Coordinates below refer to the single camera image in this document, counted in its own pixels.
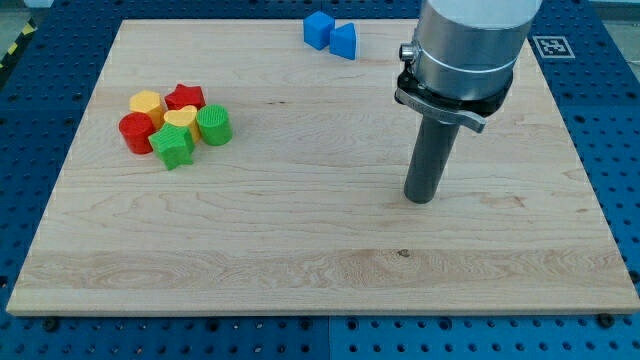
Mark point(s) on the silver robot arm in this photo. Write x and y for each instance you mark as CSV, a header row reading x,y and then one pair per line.
x,y
459,63

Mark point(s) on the dark grey cylindrical pointer tool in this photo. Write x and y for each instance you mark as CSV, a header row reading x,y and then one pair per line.
x,y
430,155

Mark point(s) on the white fiducial marker tag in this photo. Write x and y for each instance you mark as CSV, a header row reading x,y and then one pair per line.
x,y
553,47

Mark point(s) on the blue triangular block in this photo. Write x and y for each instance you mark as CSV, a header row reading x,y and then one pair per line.
x,y
343,41

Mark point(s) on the yellow hexagon block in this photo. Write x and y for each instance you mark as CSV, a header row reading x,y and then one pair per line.
x,y
150,103

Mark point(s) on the green cylinder block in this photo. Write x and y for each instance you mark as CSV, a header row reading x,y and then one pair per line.
x,y
214,125

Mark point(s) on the yellow heart block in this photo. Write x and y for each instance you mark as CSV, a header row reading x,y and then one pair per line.
x,y
185,117

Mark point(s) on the red star block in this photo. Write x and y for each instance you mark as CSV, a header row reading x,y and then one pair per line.
x,y
183,96

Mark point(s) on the red cylinder block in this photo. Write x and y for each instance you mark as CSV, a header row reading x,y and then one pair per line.
x,y
135,129

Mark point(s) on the blue cube block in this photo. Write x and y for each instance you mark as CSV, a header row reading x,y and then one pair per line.
x,y
317,28

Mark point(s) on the green star block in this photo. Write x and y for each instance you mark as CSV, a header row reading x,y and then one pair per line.
x,y
173,145

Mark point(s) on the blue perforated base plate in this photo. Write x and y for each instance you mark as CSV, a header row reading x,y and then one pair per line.
x,y
48,90

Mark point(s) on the light wooden board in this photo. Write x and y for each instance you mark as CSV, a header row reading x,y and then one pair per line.
x,y
303,211

